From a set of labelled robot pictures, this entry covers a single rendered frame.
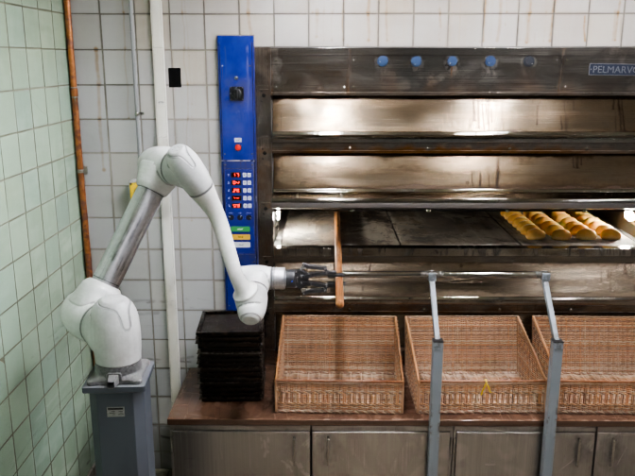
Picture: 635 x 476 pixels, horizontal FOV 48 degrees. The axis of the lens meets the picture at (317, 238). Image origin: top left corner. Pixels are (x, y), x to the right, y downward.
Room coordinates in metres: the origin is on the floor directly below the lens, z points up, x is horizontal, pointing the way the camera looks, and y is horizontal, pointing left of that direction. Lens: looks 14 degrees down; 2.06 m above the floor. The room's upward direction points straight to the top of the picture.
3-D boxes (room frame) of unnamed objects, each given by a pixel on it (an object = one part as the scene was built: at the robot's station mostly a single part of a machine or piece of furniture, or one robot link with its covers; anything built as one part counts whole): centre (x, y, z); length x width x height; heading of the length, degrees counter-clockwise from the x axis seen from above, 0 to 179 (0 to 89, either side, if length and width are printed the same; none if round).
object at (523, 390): (3.03, -0.70, 0.72); 0.56 x 0.49 x 0.28; 91
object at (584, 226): (3.73, -1.27, 1.21); 0.61 x 0.48 x 0.06; 0
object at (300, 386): (3.03, -0.10, 0.72); 0.56 x 0.49 x 0.28; 88
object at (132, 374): (2.27, 0.68, 1.03); 0.22 x 0.18 x 0.06; 4
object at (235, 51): (4.23, 0.35, 1.07); 1.93 x 0.16 x 2.15; 0
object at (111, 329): (2.29, 0.69, 1.17); 0.18 x 0.16 x 0.22; 44
